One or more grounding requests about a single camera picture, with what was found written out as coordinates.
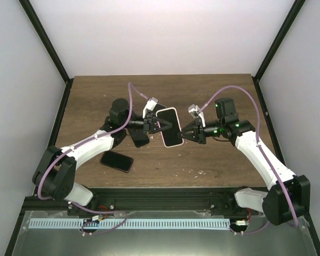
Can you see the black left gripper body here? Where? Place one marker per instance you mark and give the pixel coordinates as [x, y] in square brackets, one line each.
[147, 122]

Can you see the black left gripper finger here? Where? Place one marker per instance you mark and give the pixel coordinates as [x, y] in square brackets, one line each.
[162, 122]
[162, 128]

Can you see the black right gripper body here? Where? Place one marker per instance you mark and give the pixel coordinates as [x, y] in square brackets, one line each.
[201, 136]

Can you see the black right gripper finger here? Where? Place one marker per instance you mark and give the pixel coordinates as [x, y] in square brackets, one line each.
[190, 127]
[191, 137]

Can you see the cream pink phone case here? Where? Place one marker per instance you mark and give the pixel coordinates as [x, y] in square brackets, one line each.
[170, 137]

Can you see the phone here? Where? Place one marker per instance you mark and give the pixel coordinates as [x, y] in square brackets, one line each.
[138, 137]
[157, 108]
[117, 161]

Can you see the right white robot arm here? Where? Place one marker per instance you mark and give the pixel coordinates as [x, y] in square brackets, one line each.
[287, 196]

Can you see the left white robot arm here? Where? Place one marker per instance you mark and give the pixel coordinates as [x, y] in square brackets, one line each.
[55, 174]

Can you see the phone in black case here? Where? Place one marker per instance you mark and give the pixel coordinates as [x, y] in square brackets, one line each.
[138, 137]

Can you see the phone in maroon case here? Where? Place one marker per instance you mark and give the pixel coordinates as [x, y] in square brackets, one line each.
[117, 161]

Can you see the metal front plate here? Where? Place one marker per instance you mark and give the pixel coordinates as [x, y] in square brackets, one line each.
[259, 238]

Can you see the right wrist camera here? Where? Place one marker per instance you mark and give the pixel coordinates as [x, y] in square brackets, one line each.
[195, 112]

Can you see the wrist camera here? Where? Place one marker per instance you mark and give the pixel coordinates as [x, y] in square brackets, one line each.
[195, 112]
[149, 107]

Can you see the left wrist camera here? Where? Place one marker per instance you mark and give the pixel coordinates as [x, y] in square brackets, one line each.
[149, 107]

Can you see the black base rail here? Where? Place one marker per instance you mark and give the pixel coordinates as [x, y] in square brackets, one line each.
[217, 201]

